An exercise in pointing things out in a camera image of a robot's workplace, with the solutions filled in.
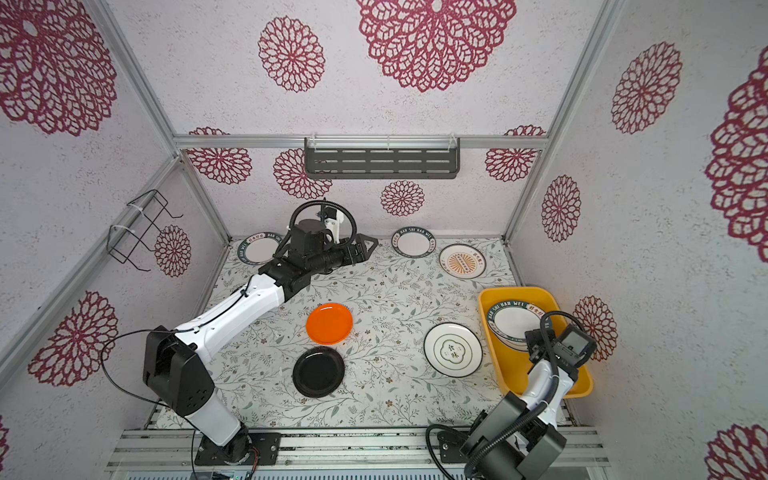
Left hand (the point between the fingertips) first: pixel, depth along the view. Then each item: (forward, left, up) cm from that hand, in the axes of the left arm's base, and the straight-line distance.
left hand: (367, 248), depth 79 cm
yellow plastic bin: (-21, -41, -29) cm, 55 cm away
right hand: (-16, -47, -17) cm, 52 cm away
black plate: (-23, +15, -27) cm, 38 cm away
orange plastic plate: (-5, +14, -30) cm, 34 cm away
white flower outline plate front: (-17, -25, -28) cm, 41 cm away
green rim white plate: (-10, -42, -22) cm, 49 cm away
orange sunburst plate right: (+19, -35, -28) cm, 49 cm away
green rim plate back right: (+28, -17, -27) cm, 42 cm away
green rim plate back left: (+28, +45, -30) cm, 61 cm away
